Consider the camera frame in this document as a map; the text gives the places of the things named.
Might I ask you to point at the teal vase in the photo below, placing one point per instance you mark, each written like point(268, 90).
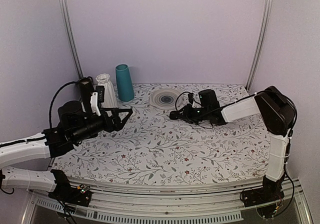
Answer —
point(124, 83)

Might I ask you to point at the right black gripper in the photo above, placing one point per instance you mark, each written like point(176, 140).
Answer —
point(186, 114)

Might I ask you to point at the black earbud charging case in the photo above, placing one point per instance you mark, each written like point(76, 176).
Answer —
point(173, 115)

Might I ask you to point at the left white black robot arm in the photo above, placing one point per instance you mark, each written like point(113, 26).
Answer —
point(74, 127)

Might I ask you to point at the black cylinder vase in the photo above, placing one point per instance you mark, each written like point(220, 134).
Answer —
point(86, 89)

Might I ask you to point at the aluminium frame post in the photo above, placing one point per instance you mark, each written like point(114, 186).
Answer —
point(260, 42)
point(69, 32)

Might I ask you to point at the left aluminium frame post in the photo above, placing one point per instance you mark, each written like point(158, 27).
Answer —
point(69, 32)

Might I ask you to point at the right aluminium frame post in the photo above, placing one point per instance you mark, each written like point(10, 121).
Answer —
point(260, 42)

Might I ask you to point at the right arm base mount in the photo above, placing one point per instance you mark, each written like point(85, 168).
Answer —
point(261, 199)

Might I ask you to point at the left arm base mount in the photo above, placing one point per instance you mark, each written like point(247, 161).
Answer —
point(80, 195)

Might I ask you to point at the spiral patterned plate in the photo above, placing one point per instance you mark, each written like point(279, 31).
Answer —
point(164, 98)

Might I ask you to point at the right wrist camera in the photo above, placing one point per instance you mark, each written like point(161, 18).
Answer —
point(191, 99)

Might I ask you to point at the white ribbed vase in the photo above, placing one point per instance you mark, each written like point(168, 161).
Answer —
point(110, 100)

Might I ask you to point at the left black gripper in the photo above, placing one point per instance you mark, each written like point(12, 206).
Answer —
point(117, 124)

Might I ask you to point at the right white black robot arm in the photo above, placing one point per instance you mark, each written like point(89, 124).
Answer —
point(278, 113)

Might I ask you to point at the aluminium front rail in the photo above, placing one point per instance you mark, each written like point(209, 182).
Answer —
point(185, 204)

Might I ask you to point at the floral tablecloth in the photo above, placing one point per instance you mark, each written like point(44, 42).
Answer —
point(154, 150)

